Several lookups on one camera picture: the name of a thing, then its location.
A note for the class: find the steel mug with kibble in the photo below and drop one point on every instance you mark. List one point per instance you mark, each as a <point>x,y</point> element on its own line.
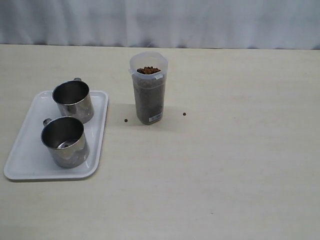
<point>73,100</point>

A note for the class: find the clear plastic tall container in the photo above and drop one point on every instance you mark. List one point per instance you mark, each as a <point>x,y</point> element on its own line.
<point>148,71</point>

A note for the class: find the white plastic tray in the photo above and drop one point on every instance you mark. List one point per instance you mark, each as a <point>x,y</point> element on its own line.
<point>30,160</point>

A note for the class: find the white curtain backdrop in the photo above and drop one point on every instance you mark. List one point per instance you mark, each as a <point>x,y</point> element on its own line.
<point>212,24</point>

